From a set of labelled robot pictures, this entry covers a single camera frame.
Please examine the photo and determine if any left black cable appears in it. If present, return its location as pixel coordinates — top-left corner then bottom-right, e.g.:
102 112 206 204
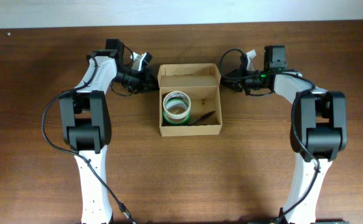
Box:
40 45 138 224

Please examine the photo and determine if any green tape roll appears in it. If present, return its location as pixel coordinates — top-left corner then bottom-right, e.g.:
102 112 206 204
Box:
162 96 192 125

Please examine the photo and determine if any brown cardboard box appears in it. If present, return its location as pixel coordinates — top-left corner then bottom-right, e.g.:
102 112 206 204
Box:
158 63 222 137

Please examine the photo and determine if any black pen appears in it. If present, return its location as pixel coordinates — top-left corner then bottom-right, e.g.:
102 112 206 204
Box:
188 111 215 126

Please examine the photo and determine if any right black cable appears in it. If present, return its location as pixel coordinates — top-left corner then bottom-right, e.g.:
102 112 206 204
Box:
218 48 322 224

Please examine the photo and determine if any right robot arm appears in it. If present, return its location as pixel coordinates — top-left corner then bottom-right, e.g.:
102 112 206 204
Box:
221 45 347 223

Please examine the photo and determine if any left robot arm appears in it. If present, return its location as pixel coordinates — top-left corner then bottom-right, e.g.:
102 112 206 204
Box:
59 39 158 224

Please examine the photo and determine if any black cable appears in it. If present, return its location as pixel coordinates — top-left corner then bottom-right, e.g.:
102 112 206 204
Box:
40 45 138 224
218 48 322 224

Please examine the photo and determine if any cream masking tape roll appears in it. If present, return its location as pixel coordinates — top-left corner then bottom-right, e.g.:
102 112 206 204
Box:
163 90 192 122

